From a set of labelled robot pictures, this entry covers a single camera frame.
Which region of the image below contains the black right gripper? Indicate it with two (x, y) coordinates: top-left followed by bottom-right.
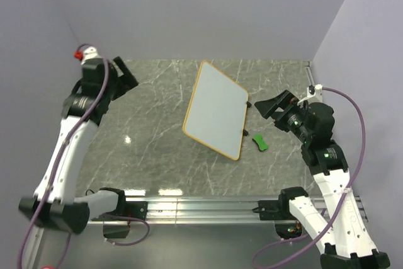
(254, 89), (312, 142)

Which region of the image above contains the green whiteboard eraser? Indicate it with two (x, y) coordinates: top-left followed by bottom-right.
(252, 134), (268, 152)

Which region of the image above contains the yellow framed whiteboard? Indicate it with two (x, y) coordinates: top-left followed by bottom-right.
(182, 61), (249, 161)

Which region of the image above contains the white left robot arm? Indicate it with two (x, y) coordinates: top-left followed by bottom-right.
(18, 43), (139, 234)

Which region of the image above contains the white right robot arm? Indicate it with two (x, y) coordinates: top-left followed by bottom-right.
(254, 84), (390, 268)

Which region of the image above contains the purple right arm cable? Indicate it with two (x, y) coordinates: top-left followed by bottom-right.
(252, 87), (366, 269)

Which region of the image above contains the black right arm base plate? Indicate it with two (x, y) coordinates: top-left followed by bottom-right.
(252, 200), (295, 221)

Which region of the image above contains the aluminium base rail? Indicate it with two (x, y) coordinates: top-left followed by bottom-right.
(84, 195), (368, 226)

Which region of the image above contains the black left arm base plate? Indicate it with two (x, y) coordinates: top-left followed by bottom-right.
(123, 200), (148, 220)

